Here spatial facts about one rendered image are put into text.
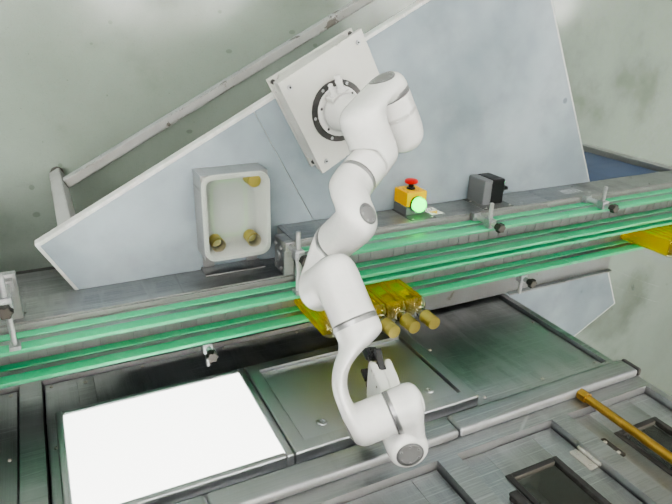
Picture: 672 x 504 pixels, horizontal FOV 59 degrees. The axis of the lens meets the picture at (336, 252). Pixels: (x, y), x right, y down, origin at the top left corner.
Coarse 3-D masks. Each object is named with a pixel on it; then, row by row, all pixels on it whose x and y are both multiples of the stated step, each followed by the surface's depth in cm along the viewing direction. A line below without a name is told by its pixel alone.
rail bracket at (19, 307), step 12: (0, 276) 117; (12, 276) 127; (0, 288) 118; (12, 288) 126; (0, 300) 118; (12, 300) 120; (0, 312) 114; (12, 312) 116; (24, 312) 133; (12, 324) 121; (12, 336) 122; (12, 348) 122
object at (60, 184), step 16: (368, 0) 210; (336, 16) 207; (304, 32) 205; (320, 32) 206; (288, 48) 203; (256, 64) 200; (224, 80) 200; (240, 80) 200; (208, 96) 197; (176, 112) 195; (144, 128) 195; (160, 128) 194; (128, 144) 191; (96, 160) 189; (112, 160) 191; (64, 176) 198; (80, 176) 188; (64, 192) 175; (64, 208) 163
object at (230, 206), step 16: (208, 176) 141; (224, 176) 142; (240, 176) 144; (208, 192) 150; (224, 192) 151; (240, 192) 153; (256, 192) 154; (208, 208) 151; (224, 208) 153; (240, 208) 155; (256, 208) 156; (208, 224) 153; (224, 224) 155; (240, 224) 157; (256, 224) 158; (208, 240) 147; (224, 240) 156; (240, 240) 158; (208, 256) 148; (224, 256) 150; (240, 256) 152
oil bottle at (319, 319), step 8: (296, 304) 158; (304, 304) 153; (304, 312) 154; (312, 312) 148; (320, 312) 145; (312, 320) 149; (320, 320) 144; (328, 320) 142; (320, 328) 145; (328, 328) 142; (328, 336) 143
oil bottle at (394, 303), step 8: (368, 288) 158; (376, 288) 157; (384, 288) 157; (376, 296) 154; (384, 296) 153; (392, 296) 153; (392, 304) 149; (400, 304) 150; (392, 312) 149; (392, 320) 150
